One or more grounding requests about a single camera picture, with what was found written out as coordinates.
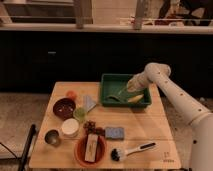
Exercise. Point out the green plastic tray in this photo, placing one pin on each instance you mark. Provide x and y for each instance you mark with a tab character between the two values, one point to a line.
111	84

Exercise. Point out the metal small cup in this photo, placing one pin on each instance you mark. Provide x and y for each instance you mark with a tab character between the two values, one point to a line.
52	138

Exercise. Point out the orange small fruit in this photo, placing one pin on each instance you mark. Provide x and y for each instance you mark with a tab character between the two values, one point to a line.
71	94

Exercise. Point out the dark red bowl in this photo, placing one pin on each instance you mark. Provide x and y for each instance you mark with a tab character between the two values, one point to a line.
64	108

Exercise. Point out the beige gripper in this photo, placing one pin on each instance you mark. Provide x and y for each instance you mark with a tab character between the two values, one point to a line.
134	85

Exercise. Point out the wooden rectangular block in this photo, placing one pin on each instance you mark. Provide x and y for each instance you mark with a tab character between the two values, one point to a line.
91	147

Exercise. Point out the black chair frame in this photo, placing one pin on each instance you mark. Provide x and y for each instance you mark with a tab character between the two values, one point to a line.
22	160

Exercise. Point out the orange plate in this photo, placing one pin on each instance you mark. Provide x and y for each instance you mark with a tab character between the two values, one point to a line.
80	152

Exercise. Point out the yellow banana piece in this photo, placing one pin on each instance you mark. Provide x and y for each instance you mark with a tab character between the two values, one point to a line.
135	99

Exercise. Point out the green small cup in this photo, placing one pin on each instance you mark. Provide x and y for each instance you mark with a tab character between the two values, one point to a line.
79	114

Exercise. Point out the white dish brush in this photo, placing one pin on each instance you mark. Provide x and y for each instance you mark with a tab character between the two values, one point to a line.
120	154

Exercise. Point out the white round container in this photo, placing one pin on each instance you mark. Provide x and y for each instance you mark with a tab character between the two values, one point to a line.
70	127

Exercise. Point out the blue sponge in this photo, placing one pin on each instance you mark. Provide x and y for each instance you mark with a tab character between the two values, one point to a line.
115	133

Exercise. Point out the brown grape bunch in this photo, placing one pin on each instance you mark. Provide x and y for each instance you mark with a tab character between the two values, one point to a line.
91	128

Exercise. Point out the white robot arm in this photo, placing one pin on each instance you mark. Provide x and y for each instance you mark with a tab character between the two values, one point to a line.
199	117

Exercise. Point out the grey blue triangular cloth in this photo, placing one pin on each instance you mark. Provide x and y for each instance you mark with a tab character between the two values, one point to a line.
88	103

